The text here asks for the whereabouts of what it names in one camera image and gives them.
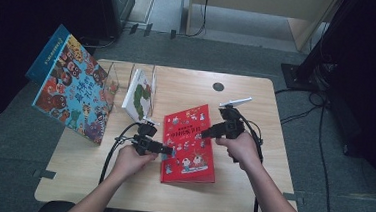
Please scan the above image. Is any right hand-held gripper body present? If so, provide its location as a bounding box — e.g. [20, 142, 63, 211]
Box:
[217, 94, 254, 142]

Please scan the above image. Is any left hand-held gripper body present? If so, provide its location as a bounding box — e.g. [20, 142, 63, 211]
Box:
[131, 115, 163, 158]

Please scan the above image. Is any red picture book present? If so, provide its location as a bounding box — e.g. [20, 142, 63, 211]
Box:
[159, 100, 221, 188]

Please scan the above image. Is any clear acrylic book rack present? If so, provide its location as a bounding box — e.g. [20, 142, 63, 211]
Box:
[93, 59, 160, 118]

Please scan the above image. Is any colourful monsters picture book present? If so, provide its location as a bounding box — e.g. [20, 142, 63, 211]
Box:
[28, 31, 124, 147]

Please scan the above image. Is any blue monster picture book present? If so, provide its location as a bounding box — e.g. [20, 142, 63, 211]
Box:
[24, 22, 72, 87]

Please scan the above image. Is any person's left hand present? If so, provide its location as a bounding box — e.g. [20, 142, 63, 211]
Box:
[112, 143, 160, 185]

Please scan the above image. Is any person's right hand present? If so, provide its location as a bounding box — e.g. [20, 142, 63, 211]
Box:
[214, 131, 265, 174]

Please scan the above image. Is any round dark table grommet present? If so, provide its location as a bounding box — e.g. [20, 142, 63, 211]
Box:
[211, 82, 226, 93]

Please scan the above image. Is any white caterpillar picture book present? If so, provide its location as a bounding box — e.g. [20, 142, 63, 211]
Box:
[120, 66, 156, 125]

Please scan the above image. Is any grey floor tape strip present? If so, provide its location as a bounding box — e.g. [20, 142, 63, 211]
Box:
[31, 167, 58, 181]
[282, 191, 307, 204]

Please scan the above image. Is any black metal stand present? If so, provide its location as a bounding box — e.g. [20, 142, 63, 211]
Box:
[278, 0, 353, 95]

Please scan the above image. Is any beige wooden cabinet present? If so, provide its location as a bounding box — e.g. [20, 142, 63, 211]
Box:
[183, 0, 340, 54]

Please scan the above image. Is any black cabinet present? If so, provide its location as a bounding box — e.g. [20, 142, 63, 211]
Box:
[92, 0, 137, 41]

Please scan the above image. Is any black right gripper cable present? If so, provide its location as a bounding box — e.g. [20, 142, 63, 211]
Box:
[232, 113, 267, 212]

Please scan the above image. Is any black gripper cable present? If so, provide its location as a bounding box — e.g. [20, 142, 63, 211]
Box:
[98, 119, 143, 188]
[232, 113, 267, 212]

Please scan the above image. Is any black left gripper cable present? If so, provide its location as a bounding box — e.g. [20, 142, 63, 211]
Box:
[98, 119, 143, 188]

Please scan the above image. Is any long black floor cable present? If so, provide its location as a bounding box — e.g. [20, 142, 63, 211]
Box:
[265, 85, 341, 212]

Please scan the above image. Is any short black floor cable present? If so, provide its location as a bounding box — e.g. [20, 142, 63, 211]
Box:
[79, 32, 120, 51]

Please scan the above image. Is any black hanging cable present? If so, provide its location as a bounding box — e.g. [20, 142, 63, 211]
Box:
[180, 0, 211, 40]

